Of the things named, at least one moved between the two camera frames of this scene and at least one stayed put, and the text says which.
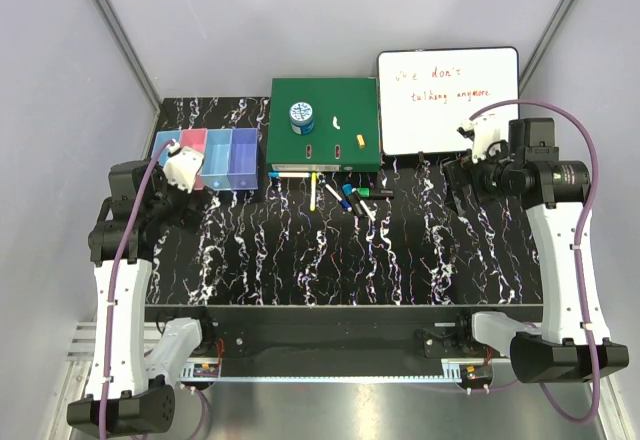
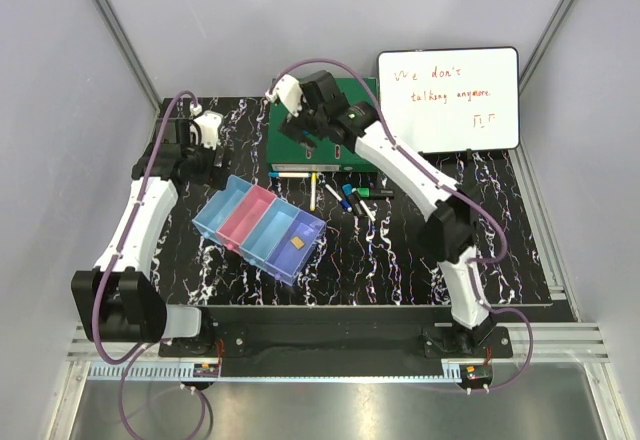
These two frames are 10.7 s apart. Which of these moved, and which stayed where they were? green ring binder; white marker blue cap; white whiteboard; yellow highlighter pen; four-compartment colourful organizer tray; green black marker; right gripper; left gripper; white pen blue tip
Moved: left gripper; right gripper; four-compartment colourful organizer tray
Stayed: yellow highlighter pen; green black marker; white marker blue cap; white whiteboard; white pen blue tip; green ring binder
